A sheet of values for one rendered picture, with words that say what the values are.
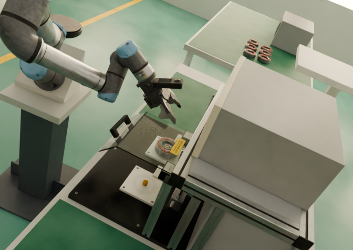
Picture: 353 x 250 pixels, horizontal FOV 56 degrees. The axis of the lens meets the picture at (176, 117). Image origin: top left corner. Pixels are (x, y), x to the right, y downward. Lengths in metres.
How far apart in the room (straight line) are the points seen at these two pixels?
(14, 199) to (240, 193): 1.54
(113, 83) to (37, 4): 0.38
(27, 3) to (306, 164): 0.96
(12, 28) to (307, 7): 5.02
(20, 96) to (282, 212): 1.28
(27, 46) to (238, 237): 0.89
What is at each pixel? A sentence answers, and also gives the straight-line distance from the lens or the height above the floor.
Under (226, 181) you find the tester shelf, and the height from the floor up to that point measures 1.11.
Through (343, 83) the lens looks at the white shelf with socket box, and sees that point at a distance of 1.95.
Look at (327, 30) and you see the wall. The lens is 5.85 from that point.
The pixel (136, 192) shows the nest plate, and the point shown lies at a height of 0.78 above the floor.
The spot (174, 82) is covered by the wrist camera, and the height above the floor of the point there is 1.17.
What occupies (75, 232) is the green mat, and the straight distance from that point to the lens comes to 1.24.
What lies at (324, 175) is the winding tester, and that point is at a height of 1.26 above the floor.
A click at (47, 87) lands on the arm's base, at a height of 0.82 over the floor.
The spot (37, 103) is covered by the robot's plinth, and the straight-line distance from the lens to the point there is 1.72.
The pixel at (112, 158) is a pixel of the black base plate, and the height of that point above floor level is 0.77.
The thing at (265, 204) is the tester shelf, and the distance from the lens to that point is 1.05.
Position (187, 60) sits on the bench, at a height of 0.61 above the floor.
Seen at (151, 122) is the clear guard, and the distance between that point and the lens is 1.22.
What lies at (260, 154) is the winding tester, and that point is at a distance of 1.01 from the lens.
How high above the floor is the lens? 1.79
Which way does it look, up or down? 34 degrees down
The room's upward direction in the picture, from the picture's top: 21 degrees clockwise
